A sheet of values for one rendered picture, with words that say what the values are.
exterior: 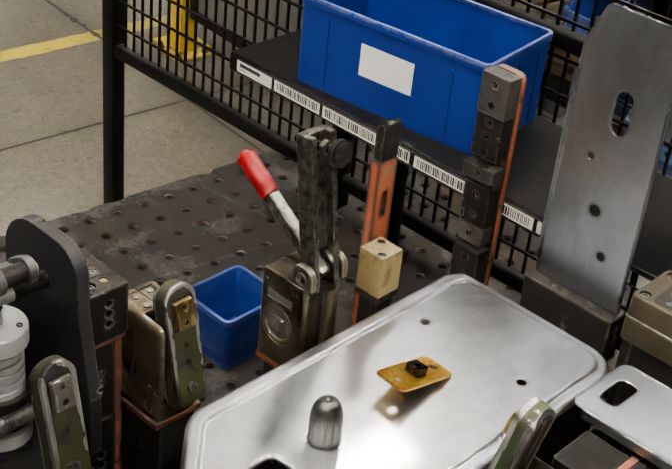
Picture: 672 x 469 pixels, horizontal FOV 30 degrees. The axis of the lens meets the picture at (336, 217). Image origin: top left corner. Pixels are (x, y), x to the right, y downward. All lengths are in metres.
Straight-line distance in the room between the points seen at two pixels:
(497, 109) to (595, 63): 0.17
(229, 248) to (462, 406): 0.80
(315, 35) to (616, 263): 0.56
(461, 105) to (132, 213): 0.67
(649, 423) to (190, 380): 0.45
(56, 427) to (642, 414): 0.57
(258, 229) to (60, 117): 1.88
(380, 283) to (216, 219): 0.74
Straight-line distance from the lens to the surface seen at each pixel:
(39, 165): 3.59
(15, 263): 1.09
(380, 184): 1.33
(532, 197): 1.55
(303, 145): 1.23
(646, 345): 1.38
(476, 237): 1.54
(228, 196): 2.11
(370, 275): 1.35
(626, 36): 1.31
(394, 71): 1.65
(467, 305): 1.39
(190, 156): 3.64
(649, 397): 1.33
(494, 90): 1.45
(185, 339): 1.21
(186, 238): 2.00
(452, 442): 1.21
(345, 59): 1.69
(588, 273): 1.43
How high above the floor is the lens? 1.80
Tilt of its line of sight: 32 degrees down
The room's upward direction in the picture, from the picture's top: 6 degrees clockwise
